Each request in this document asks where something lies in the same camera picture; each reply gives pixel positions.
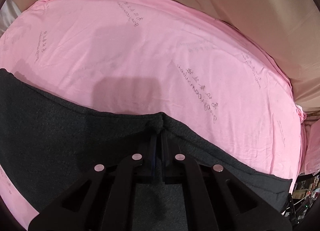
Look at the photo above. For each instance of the cluttered shelf items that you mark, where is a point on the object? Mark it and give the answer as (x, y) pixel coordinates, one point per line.
(304, 196)

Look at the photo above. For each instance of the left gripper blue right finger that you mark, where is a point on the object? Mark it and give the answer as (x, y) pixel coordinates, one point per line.
(214, 199)

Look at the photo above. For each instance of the dark grey pants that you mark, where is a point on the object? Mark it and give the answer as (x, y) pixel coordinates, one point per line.
(48, 143)

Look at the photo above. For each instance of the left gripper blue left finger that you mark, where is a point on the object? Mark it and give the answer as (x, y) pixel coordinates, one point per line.
(104, 198)

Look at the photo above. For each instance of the white satin curtain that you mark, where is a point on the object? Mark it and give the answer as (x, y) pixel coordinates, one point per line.
(9, 12)

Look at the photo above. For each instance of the pink bed sheet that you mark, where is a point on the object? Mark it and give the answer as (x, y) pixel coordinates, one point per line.
(146, 56)

